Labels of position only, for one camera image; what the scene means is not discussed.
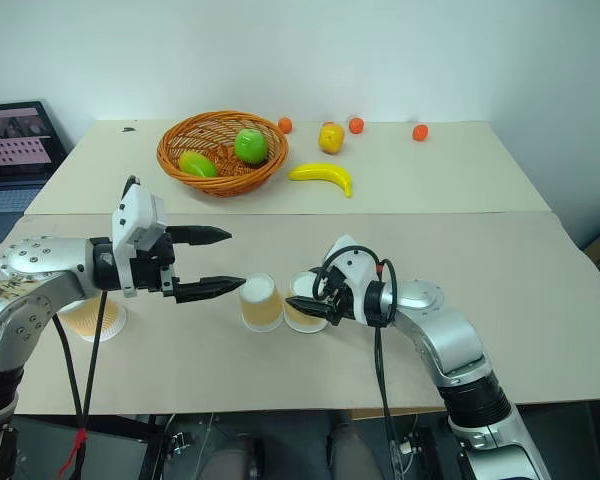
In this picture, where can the small black scrap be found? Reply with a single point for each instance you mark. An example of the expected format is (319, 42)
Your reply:
(127, 129)

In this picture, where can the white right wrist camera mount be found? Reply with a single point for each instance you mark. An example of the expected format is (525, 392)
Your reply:
(357, 267)

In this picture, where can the yellow orange toy fruit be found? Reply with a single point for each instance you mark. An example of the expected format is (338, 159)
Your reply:
(331, 139)

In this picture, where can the small orange toy fruit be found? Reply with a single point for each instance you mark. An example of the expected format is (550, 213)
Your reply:
(356, 125)
(420, 132)
(285, 125)

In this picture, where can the yellow toy banana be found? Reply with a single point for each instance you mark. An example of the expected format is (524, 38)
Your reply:
(325, 175)

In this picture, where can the green toy apple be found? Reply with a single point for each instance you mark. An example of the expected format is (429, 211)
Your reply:
(250, 146)

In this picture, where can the orange wicker basket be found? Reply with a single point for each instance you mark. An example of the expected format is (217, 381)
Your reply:
(220, 180)

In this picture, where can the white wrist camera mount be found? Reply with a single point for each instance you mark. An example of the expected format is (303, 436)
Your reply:
(357, 267)
(135, 215)

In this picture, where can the green toy mango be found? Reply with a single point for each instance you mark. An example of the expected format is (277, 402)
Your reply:
(197, 165)

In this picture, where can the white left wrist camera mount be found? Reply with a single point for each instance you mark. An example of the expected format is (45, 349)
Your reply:
(135, 215)

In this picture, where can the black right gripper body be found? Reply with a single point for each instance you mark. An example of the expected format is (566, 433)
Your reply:
(341, 306)

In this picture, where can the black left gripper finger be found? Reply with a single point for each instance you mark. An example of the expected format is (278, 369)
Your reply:
(207, 288)
(202, 234)

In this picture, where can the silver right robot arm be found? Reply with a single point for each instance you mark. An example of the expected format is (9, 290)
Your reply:
(455, 335)

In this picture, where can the orange and white paper cup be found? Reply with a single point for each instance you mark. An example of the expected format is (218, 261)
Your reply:
(302, 322)
(97, 320)
(260, 305)

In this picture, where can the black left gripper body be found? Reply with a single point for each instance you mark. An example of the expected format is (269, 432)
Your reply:
(155, 270)

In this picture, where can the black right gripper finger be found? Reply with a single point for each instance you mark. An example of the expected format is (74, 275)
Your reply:
(307, 305)

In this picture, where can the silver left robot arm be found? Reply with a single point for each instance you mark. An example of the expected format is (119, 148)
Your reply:
(30, 280)

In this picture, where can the open laptop computer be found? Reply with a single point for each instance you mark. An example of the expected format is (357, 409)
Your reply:
(15, 145)

